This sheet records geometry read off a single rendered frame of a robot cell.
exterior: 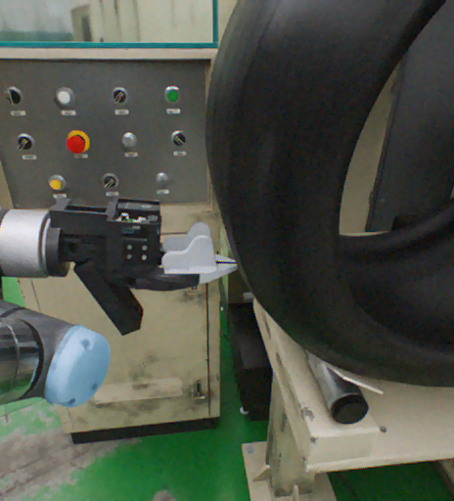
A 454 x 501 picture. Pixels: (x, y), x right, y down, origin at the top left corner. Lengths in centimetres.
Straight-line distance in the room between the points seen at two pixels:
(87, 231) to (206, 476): 118
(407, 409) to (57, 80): 93
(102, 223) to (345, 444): 40
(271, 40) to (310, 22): 3
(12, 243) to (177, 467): 120
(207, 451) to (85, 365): 117
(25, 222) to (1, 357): 15
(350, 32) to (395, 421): 52
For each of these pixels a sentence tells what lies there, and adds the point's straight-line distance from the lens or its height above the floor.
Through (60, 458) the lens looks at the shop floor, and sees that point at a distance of 163.
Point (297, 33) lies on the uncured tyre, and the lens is 31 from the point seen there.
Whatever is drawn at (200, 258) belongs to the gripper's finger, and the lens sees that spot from 44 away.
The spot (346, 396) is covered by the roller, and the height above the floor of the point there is 92.
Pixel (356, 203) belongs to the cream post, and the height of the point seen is 101.
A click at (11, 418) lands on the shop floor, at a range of 181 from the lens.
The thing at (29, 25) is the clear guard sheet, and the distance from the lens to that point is 98.
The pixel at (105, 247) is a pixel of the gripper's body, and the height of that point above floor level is 109.
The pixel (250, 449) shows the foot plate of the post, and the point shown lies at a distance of 151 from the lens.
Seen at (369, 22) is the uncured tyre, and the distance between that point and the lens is 31.
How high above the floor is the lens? 129
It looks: 29 degrees down
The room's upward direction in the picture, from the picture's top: straight up
